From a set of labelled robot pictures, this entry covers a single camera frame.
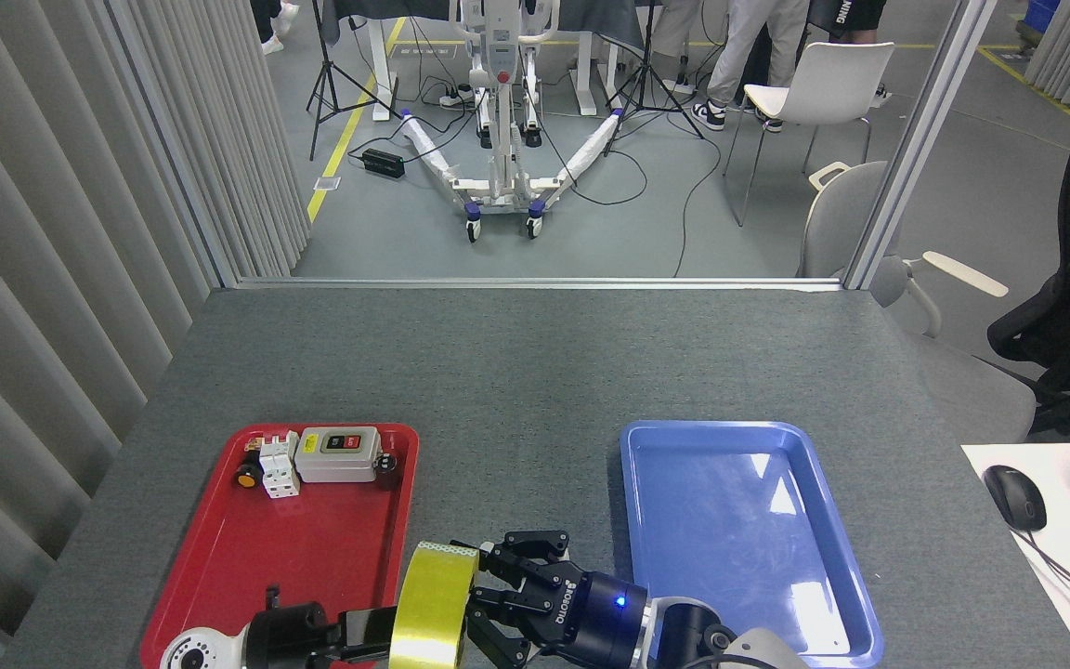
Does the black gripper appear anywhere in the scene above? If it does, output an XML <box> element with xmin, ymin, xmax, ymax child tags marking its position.
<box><xmin>242</xmin><ymin>604</ymin><xmax>398</xmax><ymax>669</ymax></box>
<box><xmin>465</xmin><ymin>531</ymin><xmax>647</xmax><ymax>669</ymax></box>

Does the yellow tape roll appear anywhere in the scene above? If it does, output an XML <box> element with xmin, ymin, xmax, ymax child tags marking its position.
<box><xmin>389</xmin><ymin>542</ymin><xmax>480</xmax><ymax>669</ymax></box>

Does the red plastic tray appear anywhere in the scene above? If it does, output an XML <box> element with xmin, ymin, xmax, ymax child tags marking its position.
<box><xmin>139</xmin><ymin>423</ymin><xmax>421</xmax><ymax>669</ymax></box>

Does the white circuit breaker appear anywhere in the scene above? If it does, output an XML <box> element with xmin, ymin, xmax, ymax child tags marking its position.
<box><xmin>259</xmin><ymin>430</ymin><xmax>302</xmax><ymax>500</ymax></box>

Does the blue plastic tray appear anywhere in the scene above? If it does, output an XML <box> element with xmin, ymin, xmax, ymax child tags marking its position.
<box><xmin>620</xmin><ymin>420</ymin><xmax>885</xmax><ymax>669</ymax></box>

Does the white wheeled stand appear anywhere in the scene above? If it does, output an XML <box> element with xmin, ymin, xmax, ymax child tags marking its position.
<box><xmin>400</xmin><ymin>0</ymin><xmax>626</xmax><ymax>244</ymax></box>

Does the black power box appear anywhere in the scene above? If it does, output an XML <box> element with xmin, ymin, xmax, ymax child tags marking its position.
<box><xmin>361</xmin><ymin>149</ymin><xmax>406</xmax><ymax>181</ymax></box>

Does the grey armchair with cream armrests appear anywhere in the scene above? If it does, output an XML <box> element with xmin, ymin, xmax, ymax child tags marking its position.
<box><xmin>796</xmin><ymin>160</ymin><xmax>1037</xmax><ymax>445</ymax></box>

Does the black computer mouse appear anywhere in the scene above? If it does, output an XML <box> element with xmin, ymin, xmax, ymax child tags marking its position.
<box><xmin>983</xmin><ymin>465</ymin><xmax>1048</xmax><ymax>533</ymax></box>

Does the black tripod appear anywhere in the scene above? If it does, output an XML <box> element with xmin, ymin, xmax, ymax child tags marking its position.
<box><xmin>604</xmin><ymin>0</ymin><xmax>705</xmax><ymax>157</ymax></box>
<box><xmin>306</xmin><ymin>0</ymin><xmax>403</xmax><ymax>162</ymax></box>

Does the white desk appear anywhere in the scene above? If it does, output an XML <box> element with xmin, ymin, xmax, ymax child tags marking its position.
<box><xmin>960</xmin><ymin>442</ymin><xmax>1070</xmax><ymax>669</ymax></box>

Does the person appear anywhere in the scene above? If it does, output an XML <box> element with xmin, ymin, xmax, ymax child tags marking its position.
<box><xmin>809</xmin><ymin>0</ymin><xmax>891</xmax><ymax>103</ymax></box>
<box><xmin>651</xmin><ymin>0</ymin><xmax>712</xmax><ymax>96</ymax></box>
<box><xmin>250</xmin><ymin>0</ymin><xmax>300</xmax><ymax>55</ymax></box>
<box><xmin>691</xmin><ymin>0</ymin><xmax>812</xmax><ymax>131</ymax></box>

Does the white plastic chair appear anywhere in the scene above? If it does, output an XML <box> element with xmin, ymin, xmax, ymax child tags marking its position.
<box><xmin>724</xmin><ymin>41</ymin><xmax>896</xmax><ymax>229</ymax></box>

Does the blue bin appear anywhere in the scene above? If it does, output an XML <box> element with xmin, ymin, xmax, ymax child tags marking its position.
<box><xmin>1016</xmin><ymin>0</ymin><xmax>1061</xmax><ymax>52</ymax></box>

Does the grey push button switch box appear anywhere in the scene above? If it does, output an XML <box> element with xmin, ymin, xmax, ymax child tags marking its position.
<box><xmin>295</xmin><ymin>426</ymin><xmax>382</xmax><ymax>484</ymax></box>

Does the silver table rail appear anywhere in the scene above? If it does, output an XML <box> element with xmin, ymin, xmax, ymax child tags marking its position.
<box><xmin>236</xmin><ymin>276</ymin><xmax>844</xmax><ymax>293</ymax></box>

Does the black floor cable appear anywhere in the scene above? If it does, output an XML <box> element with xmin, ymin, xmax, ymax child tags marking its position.
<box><xmin>672</xmin><ymin>130</ymin><xmax>724</xmax><ymax>278</ymax></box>

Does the black mouse cable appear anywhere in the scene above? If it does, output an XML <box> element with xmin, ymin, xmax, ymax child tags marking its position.
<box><xmin>1009</xmin><ymin>528</ymin><xmax>1070</xmax><ymax>625</ymax></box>

